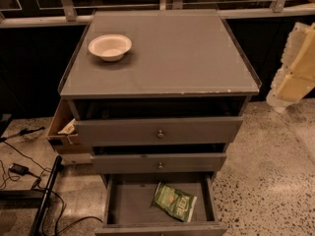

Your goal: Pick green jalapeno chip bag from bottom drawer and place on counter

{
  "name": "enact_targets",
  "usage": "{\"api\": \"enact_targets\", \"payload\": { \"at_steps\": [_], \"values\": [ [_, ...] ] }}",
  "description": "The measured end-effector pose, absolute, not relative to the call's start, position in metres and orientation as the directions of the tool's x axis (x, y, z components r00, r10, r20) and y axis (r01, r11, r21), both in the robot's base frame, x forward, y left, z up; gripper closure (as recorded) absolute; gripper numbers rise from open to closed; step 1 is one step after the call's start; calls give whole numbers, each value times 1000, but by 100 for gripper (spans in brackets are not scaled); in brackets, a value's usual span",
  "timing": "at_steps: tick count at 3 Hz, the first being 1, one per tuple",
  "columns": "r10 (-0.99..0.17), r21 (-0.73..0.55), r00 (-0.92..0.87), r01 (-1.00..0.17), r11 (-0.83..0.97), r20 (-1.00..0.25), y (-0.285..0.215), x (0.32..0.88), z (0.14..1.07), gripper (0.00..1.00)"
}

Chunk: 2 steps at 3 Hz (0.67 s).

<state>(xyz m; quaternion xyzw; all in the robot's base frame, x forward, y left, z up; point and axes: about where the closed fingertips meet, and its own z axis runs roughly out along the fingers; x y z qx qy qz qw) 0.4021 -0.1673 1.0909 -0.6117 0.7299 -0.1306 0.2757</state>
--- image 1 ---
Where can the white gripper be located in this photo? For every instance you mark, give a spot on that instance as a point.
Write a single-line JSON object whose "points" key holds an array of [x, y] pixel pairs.
{"points": [[296, 70]]}

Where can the green jalapeno chip bag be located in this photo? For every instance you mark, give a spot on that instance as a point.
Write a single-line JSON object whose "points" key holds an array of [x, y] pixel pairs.
{"points": [[174, 202]]}

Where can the grey top drawer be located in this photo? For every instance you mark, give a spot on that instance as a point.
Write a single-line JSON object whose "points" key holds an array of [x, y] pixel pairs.
{"points": [[143, 132]]}

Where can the grey drawer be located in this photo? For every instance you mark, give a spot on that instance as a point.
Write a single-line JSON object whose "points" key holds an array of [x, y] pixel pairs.
{"points": [[129, 209], [143, 132], [148, 163]]}

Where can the grey middle drawer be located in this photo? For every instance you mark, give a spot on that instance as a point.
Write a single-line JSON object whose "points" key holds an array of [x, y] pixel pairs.
{"points": [[148, 163]]}

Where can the grey drawer cabinet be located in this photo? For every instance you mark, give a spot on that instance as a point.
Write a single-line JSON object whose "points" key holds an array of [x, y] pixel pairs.
{"points": [[182, 64]]}

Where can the top drawer metal knob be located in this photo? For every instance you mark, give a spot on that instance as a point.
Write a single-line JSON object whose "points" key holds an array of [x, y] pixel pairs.
{"points": [[160, 134]]}

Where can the grey bottom drawer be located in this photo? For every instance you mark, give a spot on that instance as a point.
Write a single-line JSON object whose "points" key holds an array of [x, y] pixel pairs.
{"points": [[129, 209]]}

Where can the white paper bowl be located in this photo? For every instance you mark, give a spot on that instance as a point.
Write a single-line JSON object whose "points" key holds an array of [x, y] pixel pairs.
{"points": [[110, 47]]}

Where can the brown cardboard box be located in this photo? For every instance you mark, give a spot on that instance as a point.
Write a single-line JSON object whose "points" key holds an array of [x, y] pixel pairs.
{"points": [[64, 139]]}

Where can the black metal stand bar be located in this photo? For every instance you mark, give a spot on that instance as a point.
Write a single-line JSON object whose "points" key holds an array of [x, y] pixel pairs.
{"points": [[45, 196]]}

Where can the black power adapter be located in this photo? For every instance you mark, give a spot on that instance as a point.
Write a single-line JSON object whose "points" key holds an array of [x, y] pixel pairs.
{"points": [[18, 169]]}

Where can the metal railing frame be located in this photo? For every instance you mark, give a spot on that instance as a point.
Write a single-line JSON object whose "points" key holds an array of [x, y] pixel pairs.
{"points": [[37, 13]]}

